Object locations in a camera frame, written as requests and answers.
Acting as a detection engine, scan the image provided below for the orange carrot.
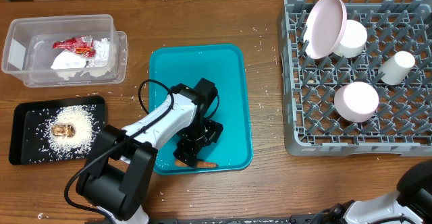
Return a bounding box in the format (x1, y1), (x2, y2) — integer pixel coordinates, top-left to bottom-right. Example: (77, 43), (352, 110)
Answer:
(175, 159), (218, 169)

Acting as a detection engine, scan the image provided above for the brown food scrap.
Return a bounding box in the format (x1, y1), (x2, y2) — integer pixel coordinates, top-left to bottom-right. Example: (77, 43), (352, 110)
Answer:
(51, 124), (76, 138)

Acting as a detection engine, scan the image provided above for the white tissue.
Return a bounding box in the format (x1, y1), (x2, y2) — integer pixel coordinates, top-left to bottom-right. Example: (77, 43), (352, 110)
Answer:
(86, 38), (110, 67)

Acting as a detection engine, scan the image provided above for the red snack wrapper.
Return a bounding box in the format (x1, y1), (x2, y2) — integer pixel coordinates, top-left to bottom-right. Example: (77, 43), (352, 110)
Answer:
(52, 36), (96, 57)

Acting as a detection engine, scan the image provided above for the large white plate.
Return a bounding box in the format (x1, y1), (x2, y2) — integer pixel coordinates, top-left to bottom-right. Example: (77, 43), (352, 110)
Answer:
(303, 0), (347, 59)

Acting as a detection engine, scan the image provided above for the light green bowl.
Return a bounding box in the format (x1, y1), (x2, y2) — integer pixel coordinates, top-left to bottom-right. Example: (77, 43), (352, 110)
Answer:
(333, 20), (367, 58)

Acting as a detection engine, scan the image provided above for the white paper cup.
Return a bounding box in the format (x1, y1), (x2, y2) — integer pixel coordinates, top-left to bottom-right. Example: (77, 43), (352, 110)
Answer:
(378, 51), (415, 85)

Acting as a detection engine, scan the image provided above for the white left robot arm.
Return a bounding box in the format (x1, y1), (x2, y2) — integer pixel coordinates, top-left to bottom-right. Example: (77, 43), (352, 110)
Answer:
(64, 78), (223, 223)

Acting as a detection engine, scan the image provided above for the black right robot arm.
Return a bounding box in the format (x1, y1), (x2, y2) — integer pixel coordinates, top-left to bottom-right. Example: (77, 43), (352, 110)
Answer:
(309, 160), (431, 224)

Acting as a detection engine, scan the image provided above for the grey dishwasher rack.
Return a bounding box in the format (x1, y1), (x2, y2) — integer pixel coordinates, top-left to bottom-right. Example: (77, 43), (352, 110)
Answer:
(278, 0), (431, 157)

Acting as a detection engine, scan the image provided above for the teal plastic tray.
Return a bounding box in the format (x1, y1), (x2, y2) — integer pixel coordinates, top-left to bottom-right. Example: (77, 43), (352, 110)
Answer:
(148, 44), (253, 171)

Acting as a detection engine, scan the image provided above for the spilled white rice pile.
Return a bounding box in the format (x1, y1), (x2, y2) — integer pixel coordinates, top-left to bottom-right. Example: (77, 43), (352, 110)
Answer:
(28, 105), (103, 163)

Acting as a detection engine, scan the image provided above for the black plastic tray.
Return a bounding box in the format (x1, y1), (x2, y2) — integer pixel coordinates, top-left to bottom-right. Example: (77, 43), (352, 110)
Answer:
(9, 96), (107, 165)

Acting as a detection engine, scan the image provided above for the white crumpled napkin in bin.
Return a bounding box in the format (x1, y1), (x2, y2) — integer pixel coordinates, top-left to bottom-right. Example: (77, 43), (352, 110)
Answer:
(51, 50), (88, 80)

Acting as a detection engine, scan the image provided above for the clear plastic bin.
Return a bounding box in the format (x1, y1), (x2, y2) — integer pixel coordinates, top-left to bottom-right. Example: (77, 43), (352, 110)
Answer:
(1, 14), (128, 88)

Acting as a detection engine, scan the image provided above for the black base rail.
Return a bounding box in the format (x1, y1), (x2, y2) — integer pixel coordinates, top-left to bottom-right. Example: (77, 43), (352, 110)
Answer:
(84, 215), (325, 224)

